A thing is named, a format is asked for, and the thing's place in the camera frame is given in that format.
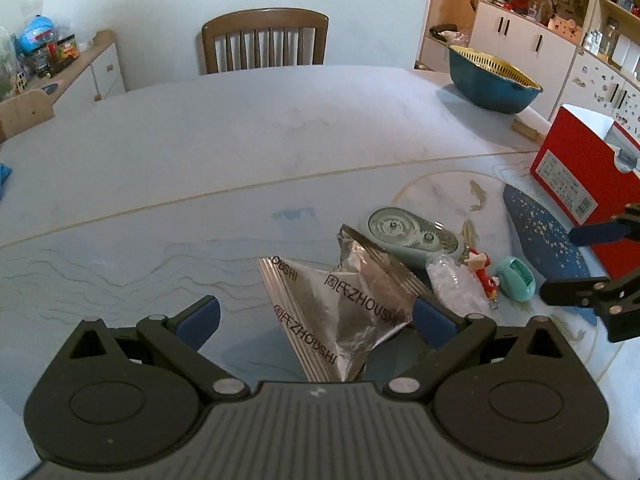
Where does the white wooden-top sideboard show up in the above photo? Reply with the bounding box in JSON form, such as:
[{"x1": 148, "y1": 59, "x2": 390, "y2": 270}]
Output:
[{"x1": 0, "y1": 30, "x2": 127, "y2": 133}]

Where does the white wall cabinet unit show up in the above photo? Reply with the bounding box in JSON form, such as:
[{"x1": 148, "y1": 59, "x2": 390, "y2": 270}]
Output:
[{"x1": 415, "y1": 0, "x2": 640, "y2": 146}]

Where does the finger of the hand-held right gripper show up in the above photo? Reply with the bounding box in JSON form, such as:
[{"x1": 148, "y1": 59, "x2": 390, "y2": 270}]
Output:
[
  {"x1": 540, "y1": 267, "x2": 640, "y2": 343},
  {"x1": 569, "y1": 202, "x2": 640, "y2": 247}
]

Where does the red cardboard box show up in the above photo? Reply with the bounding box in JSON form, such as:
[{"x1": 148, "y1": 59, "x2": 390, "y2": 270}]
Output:
[{"x1": 529, "y1": 104, "x2": 640, "y2": 268}]

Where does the jar with dark lid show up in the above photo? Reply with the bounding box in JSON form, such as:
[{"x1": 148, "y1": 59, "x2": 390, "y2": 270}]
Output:
[{"x1": 55, "y1": 34, "x2": 81, "y2": 61}]

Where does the blue round bag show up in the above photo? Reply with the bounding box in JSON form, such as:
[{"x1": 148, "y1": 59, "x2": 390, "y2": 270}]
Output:
[{"x1": 20, "y1": 16, "x2": 55, "y2": 51}]

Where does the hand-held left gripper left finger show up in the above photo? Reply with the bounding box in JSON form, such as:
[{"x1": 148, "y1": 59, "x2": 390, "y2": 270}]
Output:
[{"x1": 62, "y1": 296, "x2": 251, "y2": 402}]

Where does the wooden slat-back chair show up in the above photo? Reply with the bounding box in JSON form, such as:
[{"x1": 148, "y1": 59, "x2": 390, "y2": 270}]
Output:
[{"x1": 201, "y1": 8, "x2": 330, "y2": 77}]

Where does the dark blue speckled placemat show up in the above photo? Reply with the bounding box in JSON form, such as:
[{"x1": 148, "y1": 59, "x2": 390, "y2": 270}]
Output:
[{"x1": 502, "y1": 183, "x2": 608, "y2": 326}]

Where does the red figure keychain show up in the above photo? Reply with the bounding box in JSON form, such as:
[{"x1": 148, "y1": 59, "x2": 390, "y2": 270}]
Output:
[{"x1": 462, "y1": 247, "x2": 501, "y2": 311}]

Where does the silver foil snack packet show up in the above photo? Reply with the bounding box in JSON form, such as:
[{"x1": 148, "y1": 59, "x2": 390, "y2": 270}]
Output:
[{"x1": 256, "y1": 224, "x2": 433, "y2": 383}]

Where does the mint correction tape dispenser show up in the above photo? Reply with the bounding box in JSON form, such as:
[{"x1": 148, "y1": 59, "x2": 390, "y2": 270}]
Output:
[{"x1": 361, "y1": 206, "x2": 463, "y2": 273}]

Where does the clear plastic bag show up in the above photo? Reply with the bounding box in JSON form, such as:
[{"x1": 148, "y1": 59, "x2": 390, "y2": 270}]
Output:
[{"x1": 425, "y1": 252, "x2": 493, "y2": 318}]

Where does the blue and yellow colander basket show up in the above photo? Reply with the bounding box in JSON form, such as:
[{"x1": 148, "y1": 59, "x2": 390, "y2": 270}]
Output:
[{"x1": 447, "y1": 44, "x2": 544, "y2": 115}]

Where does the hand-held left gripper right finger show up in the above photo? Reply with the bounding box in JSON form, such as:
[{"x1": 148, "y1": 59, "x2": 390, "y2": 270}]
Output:
[{"x1": 382, "y1": 295, "x2": 593, "y2": 402}]

